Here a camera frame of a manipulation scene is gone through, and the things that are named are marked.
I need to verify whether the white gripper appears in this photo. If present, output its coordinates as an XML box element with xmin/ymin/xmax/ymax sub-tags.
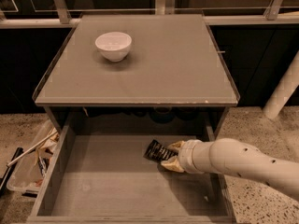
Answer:
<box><xmin>161</xmin><ymin>140</ymin><xmax>215</xmax><ymax>174</ymax></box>

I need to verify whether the black rxbar chocolate wrapper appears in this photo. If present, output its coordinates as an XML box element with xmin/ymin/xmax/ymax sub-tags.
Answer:
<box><xmin>144</xmin><ymin>139</ymin><xmax>177</xmax><ymax>162</ymax></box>

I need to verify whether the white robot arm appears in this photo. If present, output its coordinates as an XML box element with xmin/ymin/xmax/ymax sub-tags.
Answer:
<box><xmin>161</xmin><ymin>138</ymin><xmax>299</xmax><ymax>201</ymax></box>

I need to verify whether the open grey top drawer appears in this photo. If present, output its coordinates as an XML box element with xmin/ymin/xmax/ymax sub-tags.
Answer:
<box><xmin>26</xmin><ymin>124</ymin><xmax>237</xmax><ymax>224</ymax></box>

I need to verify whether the grey cabinet with glass top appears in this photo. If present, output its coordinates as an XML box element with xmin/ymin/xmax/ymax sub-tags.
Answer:
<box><xmin>32</xmin><ymin>13</ymin><xmax>241</xmax><ymax>138</ymax></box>

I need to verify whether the white ceramic bowl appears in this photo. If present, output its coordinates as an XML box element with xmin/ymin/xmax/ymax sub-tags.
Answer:
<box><xmin>95</xmin><ymin>32</ymin><xmax>132</xmax><ymax>62</ymax></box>

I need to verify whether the clear plastic bin with clutter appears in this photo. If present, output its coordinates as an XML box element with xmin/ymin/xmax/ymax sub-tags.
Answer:
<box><xmin>7</xmin><ymin>120</ymin><xmax>59</xmax><ymax>194</ymax></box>

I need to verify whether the black flat object on floor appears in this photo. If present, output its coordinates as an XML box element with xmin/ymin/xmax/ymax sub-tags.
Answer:
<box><xmin>0</xmin><ymin>147</ymin><xmax>23</xmax><ymax>197</ymax></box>

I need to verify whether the white stick in bin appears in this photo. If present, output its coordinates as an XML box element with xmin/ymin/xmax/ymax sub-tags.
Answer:
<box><xmin>7</xmin><ymin>131</ymin><xmax>58</xmax><ymax>167</ymax></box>

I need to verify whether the white diagonal post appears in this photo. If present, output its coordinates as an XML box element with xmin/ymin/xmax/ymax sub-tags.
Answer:
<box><xmin>263</xmin><ymin>51</ymin><xmax>299</xmax><ymax>119</ymax></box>

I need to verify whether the metal railing frame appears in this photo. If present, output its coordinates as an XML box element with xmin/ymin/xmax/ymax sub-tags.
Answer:
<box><xmin>0</xmin><ymin>0</ymin><xmax>299</xmax><ymax>29</ymax></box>

